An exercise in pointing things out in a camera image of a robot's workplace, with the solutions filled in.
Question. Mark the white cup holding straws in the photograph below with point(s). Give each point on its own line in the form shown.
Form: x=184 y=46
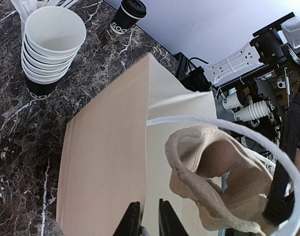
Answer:
x=22 y=27

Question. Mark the brown pulp cup carrier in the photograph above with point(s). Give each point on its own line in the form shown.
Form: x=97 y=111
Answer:
x=228 y=183

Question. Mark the bundle of white wrapped straws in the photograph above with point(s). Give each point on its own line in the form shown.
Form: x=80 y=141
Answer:
x=26 y=7

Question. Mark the black paper coffee cup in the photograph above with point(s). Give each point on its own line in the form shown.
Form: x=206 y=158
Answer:
x=123 y=21

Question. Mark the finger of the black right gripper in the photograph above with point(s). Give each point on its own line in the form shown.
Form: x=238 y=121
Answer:
x=279 y=207

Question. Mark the brown paper bag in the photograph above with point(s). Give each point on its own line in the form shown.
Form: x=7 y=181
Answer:
x=114 y=154

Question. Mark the stack of black paper cups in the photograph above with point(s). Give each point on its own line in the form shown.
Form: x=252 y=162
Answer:
x=52 y=37

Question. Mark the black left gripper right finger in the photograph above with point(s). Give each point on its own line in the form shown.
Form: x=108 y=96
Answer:
x=169 y=223

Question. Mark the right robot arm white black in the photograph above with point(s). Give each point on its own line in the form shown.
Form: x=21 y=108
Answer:
x=276 y=44

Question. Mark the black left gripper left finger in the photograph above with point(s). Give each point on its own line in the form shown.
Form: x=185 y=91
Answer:
x=130 y=223

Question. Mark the black plastic cup lid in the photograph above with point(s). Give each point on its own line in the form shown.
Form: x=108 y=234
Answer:
x=135 y=8

